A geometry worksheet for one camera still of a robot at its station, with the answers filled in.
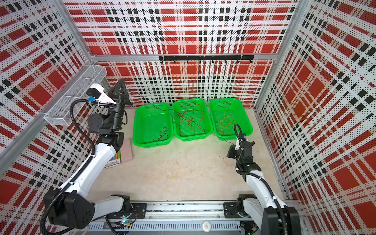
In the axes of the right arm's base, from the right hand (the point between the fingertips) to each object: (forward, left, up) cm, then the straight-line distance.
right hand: (233, 146), depth 86 cm
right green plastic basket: (+41, +5, -9) cm, 42 cm away
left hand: (+7, +51, +42) cm, 66 cm away
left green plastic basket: (+25, +56, -10) cm, 62 cm away
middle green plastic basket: (+40, +36, -5) cm, 54 cm away
